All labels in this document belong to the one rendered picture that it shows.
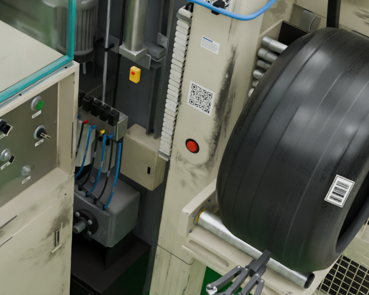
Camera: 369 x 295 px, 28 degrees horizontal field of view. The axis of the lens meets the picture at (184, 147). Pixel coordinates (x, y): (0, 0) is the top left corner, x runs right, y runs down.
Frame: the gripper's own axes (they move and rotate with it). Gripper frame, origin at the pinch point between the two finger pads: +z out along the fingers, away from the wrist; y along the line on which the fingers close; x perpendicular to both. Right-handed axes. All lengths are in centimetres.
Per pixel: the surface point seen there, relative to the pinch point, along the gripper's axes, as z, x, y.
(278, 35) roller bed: 75, -1, 39
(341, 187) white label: 8.9, -26.6, -10.4
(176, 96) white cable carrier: 23.6, -11.2, 41.9
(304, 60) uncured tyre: 25.8, -38.8, 10.2
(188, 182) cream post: 19.3, 13.1, 33.2
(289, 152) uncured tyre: 8.8, -28.9, 2.4
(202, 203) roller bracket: 14.6, 11.4, 25.3
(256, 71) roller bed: 61, 4, 39
